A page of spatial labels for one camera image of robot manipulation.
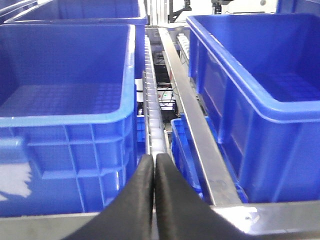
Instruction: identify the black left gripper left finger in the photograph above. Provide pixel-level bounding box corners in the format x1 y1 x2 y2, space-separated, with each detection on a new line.
64 154 154 240

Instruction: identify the blue plastic bin left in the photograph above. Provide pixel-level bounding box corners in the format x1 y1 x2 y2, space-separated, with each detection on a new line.
0 24 137 217

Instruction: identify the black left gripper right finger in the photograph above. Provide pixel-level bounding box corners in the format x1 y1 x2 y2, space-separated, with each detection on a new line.
154 153 250 240

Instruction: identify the white roller conveyor track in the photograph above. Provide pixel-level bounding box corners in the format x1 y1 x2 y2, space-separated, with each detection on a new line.
142 36 167 159

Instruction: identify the blue plastic bin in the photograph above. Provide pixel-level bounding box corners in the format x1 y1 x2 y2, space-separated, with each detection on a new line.
187 13 320 203
0 24 137 217

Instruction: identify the blue plastic bin right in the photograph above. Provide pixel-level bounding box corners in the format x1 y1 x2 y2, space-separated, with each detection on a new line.
187 13 320 203

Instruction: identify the blue bin lower level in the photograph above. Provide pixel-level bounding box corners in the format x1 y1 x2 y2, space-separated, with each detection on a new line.
171 114 248 204

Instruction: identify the steel divider rail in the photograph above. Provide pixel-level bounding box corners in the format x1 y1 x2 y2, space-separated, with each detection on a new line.
158 28 242 207

